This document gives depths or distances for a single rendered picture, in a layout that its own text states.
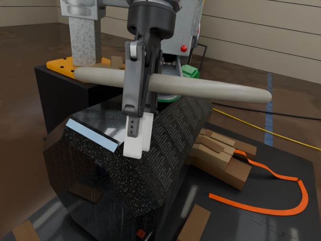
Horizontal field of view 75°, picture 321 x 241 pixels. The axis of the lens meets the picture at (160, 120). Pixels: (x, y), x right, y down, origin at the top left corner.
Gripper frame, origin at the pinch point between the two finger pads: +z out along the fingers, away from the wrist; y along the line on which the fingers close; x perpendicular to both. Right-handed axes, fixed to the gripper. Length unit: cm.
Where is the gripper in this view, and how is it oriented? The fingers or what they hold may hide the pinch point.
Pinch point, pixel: (138, 134)
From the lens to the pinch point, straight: 36.2
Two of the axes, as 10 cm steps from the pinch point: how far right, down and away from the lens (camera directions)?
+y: 2.4, -1.3, 9.6
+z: -1.3, 9.8, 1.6
